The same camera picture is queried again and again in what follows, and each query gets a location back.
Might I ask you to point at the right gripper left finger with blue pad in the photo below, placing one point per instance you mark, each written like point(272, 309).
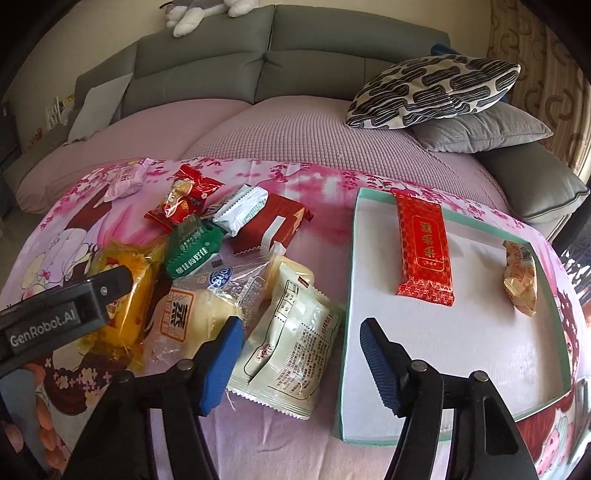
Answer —
point(116, 442)

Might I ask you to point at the light grey cushion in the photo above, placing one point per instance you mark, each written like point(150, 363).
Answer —
point(98, 109)

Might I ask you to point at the patterned curtain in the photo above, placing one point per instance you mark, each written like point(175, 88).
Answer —
point(551, 86)

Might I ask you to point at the books on sofa ledge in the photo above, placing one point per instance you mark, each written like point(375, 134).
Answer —
point(55, 114)

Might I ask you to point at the clear bag round bun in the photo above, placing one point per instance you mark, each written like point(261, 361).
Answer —
point(197, 306)

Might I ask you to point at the pink swiss roll packet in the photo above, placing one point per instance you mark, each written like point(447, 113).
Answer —
point(126, 182)

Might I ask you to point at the green snack packet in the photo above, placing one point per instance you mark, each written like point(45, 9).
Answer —
point(191, 245)

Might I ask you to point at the red candy shaped snack packet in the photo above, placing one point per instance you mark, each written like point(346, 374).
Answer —
point(187, 196)

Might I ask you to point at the grey pillow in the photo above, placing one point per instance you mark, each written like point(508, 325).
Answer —
point(502, 125)

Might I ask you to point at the white green cracker packet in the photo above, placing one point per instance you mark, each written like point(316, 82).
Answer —
point(240, 208)

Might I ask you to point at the long red bar packet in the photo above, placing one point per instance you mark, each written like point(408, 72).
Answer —
point(426, 260)

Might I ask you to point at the grey white plush toy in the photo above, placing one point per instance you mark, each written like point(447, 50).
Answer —
point(184, 16)

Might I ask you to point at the grey sofa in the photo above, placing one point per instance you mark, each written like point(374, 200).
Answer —
point(284, 50)

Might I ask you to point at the black white patterned pillow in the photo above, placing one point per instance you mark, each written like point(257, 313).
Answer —
point(429, 88)

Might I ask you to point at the teal cardboard tray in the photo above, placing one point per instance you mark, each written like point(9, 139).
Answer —
point(526, 357)

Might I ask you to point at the dark red snack box packet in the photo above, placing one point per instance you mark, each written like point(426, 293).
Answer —
point(278, 221)

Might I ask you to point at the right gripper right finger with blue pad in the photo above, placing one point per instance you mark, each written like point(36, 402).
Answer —
point(486, 443)

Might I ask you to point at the beige white printed snack pouch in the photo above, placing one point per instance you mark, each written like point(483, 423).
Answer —
point(283, 360)

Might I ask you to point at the orange yellow cake packet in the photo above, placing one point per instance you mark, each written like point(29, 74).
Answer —
point(132, 270)

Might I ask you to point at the blue cloth behind pillow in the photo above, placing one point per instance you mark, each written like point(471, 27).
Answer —
point(440, 49)

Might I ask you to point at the tan red printed snack packet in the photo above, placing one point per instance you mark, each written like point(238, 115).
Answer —
point(520, 278)

